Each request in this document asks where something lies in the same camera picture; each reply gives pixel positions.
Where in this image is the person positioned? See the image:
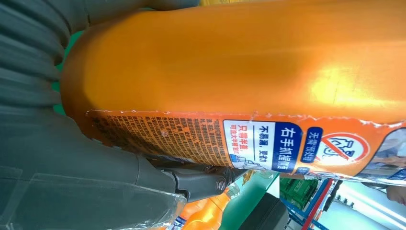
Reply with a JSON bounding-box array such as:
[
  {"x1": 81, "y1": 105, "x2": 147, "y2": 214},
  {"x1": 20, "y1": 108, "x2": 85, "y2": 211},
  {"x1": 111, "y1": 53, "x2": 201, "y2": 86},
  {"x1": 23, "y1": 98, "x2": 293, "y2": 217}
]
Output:
[{"x1": 386, "y1": 185, "x2": 406, "y2": 207}]

